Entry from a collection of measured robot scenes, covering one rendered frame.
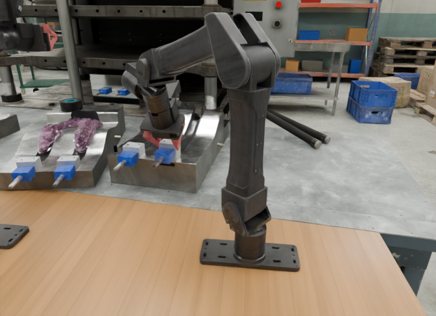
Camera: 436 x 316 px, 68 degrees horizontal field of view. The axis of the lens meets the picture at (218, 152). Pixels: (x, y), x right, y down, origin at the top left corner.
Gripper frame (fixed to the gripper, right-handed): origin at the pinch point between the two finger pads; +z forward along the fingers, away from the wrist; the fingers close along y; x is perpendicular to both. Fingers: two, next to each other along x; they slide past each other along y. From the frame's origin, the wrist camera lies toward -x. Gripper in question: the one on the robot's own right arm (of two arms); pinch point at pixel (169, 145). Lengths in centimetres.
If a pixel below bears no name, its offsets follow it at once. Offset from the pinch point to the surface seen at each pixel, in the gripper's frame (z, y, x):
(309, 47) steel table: 166, -54, -319
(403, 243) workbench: 8, -60, 14
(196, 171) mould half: 5.2, -8.2, 3.7
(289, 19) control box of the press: 11, -27, -90
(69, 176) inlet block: 2.8, 24.6, 12.3
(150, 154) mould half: 4.3, 6.2, 0.4
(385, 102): 212, -153, -282
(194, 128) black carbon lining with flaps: 13.3, -0.5, -19.8
